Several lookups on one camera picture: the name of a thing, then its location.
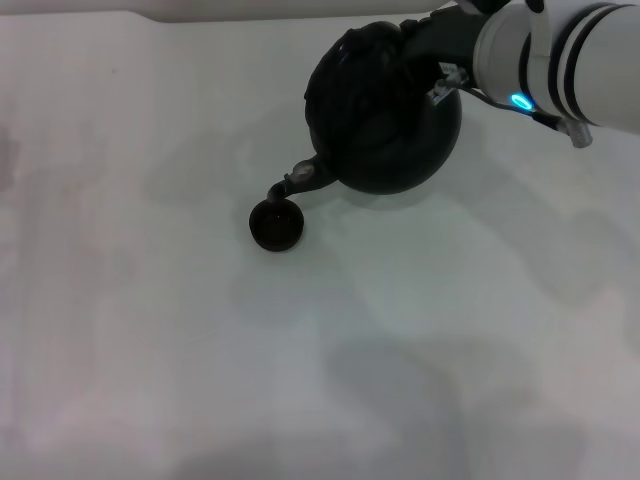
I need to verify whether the black cable with clear plug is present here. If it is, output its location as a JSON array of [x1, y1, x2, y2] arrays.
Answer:
[[462, 82, 594, 150]]

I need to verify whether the black round teapot with handle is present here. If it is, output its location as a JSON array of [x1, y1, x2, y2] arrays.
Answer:
[[268, 20, 464, 204]]

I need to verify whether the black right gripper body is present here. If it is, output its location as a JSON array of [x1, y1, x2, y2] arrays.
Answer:
[[398, 1, 490, 69]]

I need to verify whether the small black teacup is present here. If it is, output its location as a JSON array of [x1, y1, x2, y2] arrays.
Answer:
[[248, 198, 306, 253]]

